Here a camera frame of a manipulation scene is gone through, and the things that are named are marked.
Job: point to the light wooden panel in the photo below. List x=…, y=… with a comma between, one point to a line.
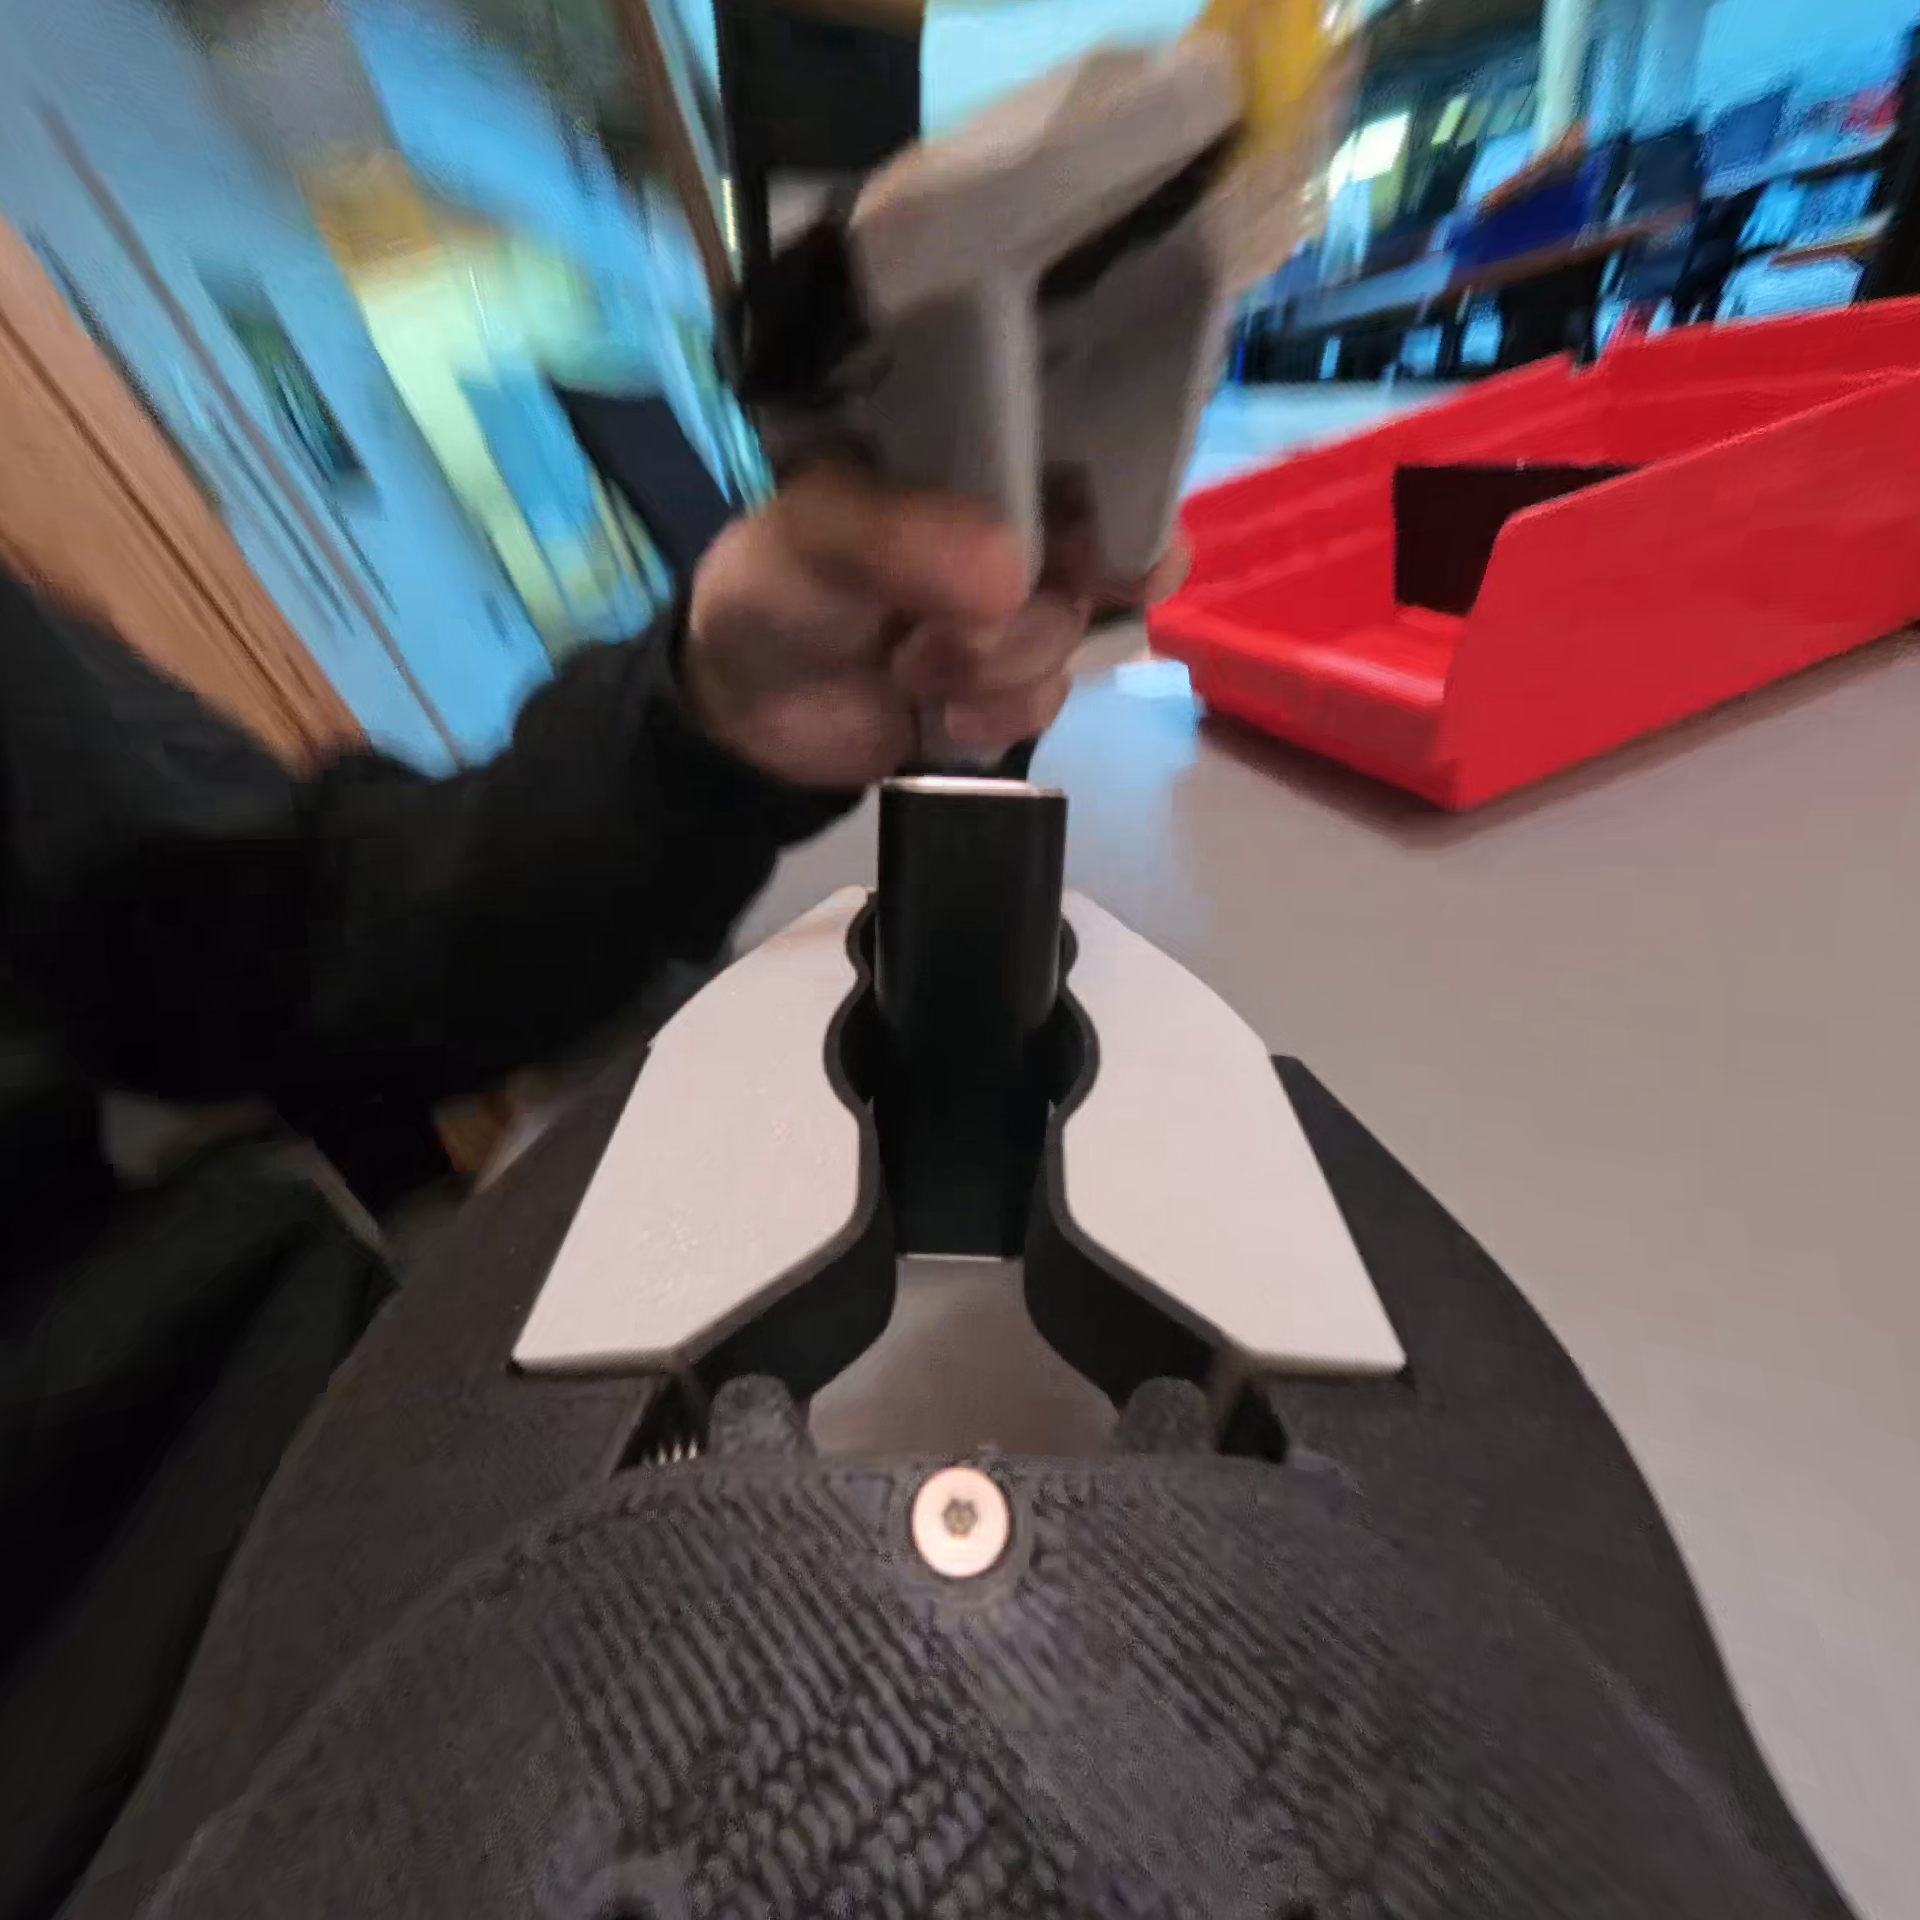
x=89, y=493

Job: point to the red plastic bin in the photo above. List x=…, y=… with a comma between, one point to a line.
x=1650, y=600

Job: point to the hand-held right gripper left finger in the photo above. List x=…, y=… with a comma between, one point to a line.
x=721, y=1184

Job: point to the person's black clothing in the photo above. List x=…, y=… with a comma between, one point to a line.
x=149, y=1424

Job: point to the storage shelves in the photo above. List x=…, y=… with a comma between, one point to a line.
x=1650, y=194

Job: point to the person's left hand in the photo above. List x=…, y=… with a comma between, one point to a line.
x=840, y=629

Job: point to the person's left forearm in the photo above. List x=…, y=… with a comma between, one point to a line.
x=375, y=901

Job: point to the dark ethernet port adapter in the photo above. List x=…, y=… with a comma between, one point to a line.
x=968, y=1020

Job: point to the black pillar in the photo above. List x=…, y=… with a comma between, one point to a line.
x=825, y=75

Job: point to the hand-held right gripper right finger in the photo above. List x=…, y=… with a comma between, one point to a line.
x=1201, y=1184

